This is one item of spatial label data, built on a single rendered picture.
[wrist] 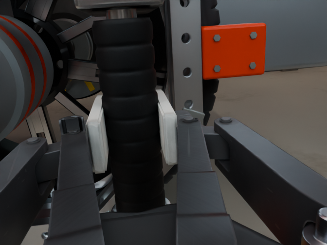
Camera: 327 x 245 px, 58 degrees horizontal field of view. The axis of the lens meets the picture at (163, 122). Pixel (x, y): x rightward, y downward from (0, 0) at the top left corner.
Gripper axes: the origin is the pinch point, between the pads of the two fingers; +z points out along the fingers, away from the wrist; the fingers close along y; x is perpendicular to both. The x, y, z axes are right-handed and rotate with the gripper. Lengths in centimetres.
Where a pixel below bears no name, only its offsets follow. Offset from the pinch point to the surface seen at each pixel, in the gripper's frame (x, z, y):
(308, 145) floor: -83, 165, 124
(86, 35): 5, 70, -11
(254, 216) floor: -83, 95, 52
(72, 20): 9, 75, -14
